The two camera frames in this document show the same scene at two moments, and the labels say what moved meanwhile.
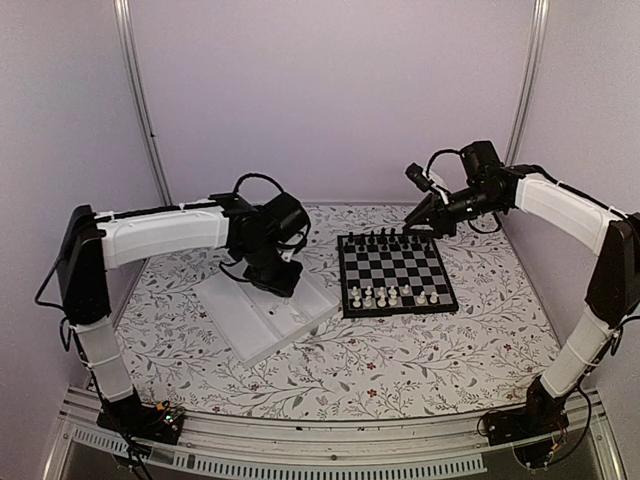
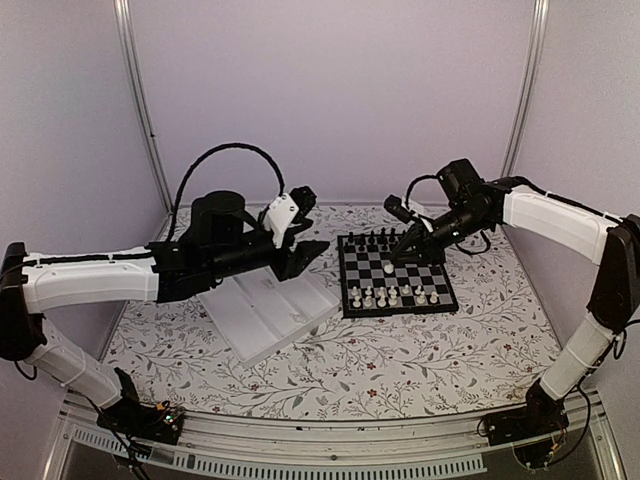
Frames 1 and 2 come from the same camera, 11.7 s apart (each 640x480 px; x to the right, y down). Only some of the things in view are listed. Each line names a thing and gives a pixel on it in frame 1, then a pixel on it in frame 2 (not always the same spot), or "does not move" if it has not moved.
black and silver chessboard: x=387 y=275 does not move
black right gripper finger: x=426 y=213 -> x=412 y=238
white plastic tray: x=257 y=320 does not move
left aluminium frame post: x=122 y=11 does not move
